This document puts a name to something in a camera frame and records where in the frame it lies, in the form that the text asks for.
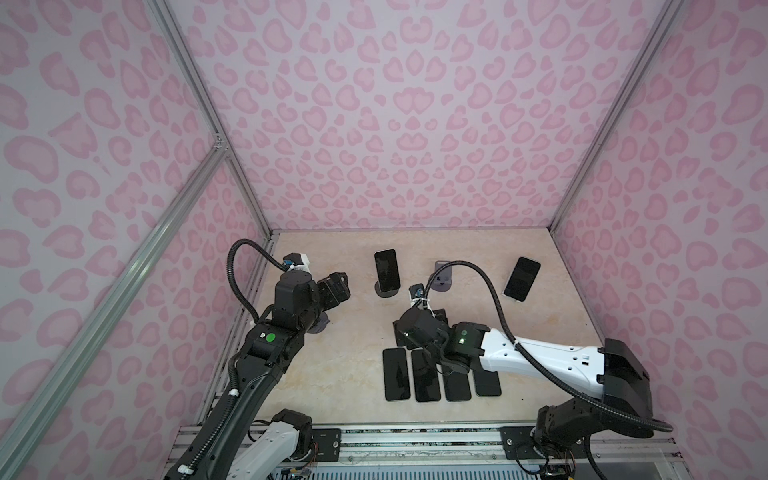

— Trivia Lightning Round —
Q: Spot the back centre dark stand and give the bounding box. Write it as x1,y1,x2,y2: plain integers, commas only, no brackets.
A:
430,261,453,293

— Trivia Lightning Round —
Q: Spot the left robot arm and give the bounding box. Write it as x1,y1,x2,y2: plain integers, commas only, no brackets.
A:
164,270,351,479

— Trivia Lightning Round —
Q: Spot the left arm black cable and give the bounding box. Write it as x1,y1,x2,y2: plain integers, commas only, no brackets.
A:
226,238,288,325

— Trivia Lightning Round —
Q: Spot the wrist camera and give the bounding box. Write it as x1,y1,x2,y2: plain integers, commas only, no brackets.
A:
283,252,311,273
408,283,429,309

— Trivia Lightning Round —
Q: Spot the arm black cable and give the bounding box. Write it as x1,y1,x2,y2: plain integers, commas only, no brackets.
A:
226,238,288,325
424,260,674,434

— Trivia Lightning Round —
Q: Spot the dark stand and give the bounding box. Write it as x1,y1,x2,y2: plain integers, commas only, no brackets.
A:
374,281,399,298
430,261,453,293

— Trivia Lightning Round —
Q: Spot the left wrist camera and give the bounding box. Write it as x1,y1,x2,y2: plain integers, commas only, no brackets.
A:
283,252,311,273

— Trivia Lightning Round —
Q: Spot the purple stand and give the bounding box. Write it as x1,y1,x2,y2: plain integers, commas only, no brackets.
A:
307,312,329,334

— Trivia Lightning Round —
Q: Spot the left corner aluminium post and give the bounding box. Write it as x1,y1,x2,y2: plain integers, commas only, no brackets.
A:
145,0,273,240

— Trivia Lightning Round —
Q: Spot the right corner aluminium post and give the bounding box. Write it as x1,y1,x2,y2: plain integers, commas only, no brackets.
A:
548,0,686,236

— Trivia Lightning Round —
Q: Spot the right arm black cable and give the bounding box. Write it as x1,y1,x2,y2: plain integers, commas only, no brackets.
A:
424,260,674,434

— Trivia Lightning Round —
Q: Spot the back left dark stand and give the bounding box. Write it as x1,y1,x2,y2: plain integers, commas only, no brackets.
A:
374,281,399,298

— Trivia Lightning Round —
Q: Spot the pink-edged phone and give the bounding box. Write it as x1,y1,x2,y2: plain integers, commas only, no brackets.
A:
411,349,442,403

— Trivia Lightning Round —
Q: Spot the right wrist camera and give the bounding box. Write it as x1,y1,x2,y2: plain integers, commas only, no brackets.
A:
408,283,429,309

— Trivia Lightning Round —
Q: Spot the left diagonal aluminium bar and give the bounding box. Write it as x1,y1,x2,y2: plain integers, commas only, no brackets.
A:
1,146,227,479

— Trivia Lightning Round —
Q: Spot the corner aluminium post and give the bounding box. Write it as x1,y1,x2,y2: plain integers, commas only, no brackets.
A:
548,0,686,236
145,0,273,240

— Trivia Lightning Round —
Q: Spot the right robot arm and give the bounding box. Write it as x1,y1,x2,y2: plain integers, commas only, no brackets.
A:
393,306,654,458

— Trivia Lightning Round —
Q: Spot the black phone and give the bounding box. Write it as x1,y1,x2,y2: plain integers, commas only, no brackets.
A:
472,360,502,397
503,257,541,302
382,348,411,402
374,249,401,290
442,369,472,402

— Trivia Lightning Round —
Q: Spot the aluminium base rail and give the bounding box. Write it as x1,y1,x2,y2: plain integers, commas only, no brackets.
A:
158,419,685,480

